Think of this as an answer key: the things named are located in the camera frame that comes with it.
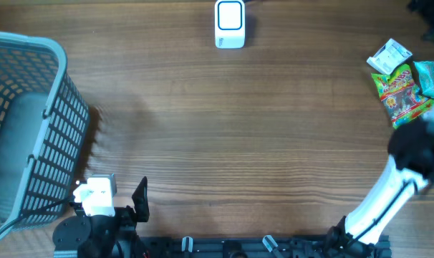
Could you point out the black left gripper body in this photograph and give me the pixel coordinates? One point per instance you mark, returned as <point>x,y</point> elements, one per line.
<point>126,220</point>

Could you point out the Haribo gummy candy bag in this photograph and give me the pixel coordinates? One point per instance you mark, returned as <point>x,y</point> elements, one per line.
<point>401,96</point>

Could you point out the white carton box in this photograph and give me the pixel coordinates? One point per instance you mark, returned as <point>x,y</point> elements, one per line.
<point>391,55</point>

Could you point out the teal wet wipes pack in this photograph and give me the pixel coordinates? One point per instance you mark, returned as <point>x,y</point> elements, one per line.
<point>425,71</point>

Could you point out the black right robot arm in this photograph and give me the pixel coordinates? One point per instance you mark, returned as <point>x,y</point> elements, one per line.
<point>408,171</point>

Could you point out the white barcode scanner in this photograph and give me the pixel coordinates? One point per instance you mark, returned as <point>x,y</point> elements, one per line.
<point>230,24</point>

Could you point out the grey plastic mesh basket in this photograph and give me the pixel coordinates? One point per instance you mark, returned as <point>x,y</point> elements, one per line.
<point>43,123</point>

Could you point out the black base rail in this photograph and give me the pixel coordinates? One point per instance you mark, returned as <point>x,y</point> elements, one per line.
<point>165,247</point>

